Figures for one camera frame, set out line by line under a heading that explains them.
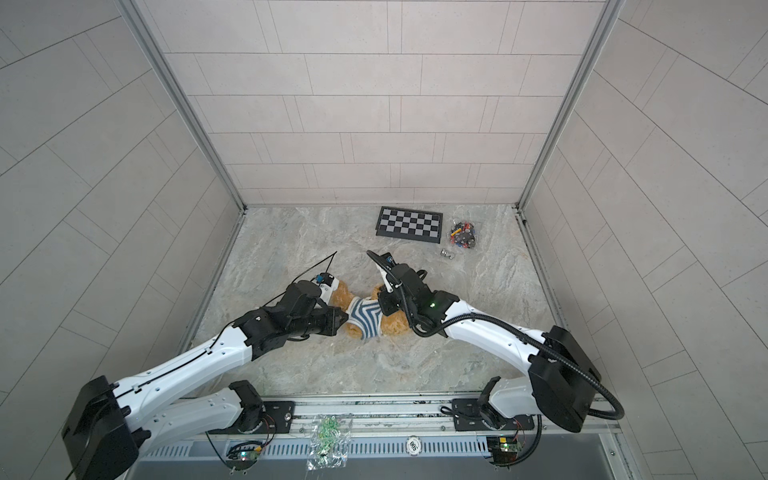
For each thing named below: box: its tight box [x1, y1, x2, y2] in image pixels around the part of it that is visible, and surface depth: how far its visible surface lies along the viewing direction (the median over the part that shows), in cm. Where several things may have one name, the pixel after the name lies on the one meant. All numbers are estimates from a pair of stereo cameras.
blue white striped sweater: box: [346, 296, 383, 339], surface depth 78 cm
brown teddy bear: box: [330, 280, 412, 340], surface depth 78 cm
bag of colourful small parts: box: [450, 220, 476, 249], surface depth 107 cm
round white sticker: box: [406, 436, 421, 454], surface depth 69 cm
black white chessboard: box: [375, 206, 443, 244], surface depth 110 cm
